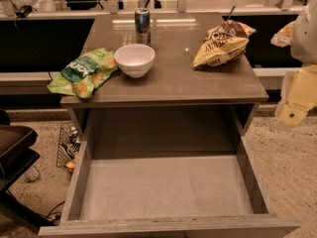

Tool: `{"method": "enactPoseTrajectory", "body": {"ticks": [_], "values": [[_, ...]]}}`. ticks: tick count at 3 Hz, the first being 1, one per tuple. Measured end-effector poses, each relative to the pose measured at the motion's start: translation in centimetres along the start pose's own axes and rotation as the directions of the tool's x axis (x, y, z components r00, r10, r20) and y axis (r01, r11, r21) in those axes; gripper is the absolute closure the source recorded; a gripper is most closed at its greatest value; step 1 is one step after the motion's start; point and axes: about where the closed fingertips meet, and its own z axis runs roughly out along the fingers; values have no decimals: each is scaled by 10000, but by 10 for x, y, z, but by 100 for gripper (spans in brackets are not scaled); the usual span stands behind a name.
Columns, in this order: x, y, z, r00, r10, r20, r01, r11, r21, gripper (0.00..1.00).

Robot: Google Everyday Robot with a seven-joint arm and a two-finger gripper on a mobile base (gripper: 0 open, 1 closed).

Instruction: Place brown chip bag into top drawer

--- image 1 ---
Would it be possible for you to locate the brown yellow chip bag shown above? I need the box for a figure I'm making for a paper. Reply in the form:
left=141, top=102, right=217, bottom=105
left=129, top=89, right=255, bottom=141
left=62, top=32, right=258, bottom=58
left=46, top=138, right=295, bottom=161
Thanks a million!
left=193, top=20, right=256, bottom=67

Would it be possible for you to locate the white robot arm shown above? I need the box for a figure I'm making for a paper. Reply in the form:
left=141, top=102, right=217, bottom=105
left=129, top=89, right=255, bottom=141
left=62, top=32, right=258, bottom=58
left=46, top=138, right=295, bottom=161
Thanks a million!
left=270, top=0, right=317, bottom=127

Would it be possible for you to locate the green chip bag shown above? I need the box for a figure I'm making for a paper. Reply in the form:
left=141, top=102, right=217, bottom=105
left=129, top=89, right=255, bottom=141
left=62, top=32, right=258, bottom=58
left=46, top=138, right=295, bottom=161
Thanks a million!
left=48, top=48, right=118, bottom=99

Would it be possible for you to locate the open top drawer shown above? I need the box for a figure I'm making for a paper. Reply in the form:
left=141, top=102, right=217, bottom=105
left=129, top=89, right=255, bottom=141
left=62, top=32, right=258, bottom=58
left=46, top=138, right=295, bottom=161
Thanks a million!
left=38, top=105, right=301, bottom=238

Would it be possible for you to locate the grey cabinet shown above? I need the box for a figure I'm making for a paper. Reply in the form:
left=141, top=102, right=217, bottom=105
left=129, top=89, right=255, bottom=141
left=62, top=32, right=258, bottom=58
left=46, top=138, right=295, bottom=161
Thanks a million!
left=61, top=13, right=267, bottom=159

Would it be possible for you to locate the white bowl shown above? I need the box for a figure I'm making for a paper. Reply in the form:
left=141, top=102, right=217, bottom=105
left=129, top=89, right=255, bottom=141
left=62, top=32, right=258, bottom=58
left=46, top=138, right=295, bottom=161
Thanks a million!
left=114, top=44, right=156, bottom=78

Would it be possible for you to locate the blue drink can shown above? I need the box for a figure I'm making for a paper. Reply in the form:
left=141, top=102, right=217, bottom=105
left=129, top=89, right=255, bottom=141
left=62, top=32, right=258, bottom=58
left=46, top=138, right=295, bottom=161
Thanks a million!
left=135, top=8, right=151, bottom=46

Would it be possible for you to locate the dark chair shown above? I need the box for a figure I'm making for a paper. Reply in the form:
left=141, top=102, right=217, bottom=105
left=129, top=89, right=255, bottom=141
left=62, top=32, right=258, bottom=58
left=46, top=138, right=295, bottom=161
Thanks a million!
left=0, top=110, right=40, bottom=191

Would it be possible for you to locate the wire basket with items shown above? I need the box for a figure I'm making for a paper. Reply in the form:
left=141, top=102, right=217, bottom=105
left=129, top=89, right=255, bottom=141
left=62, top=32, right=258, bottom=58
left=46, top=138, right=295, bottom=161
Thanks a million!
left=56, top=122, right=80, bottom=173

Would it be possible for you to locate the black cable on floor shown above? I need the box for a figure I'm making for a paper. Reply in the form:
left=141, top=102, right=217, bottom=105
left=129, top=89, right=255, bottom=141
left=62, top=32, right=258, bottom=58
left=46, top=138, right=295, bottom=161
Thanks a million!
left=46, top=200, right=66, bottom=221

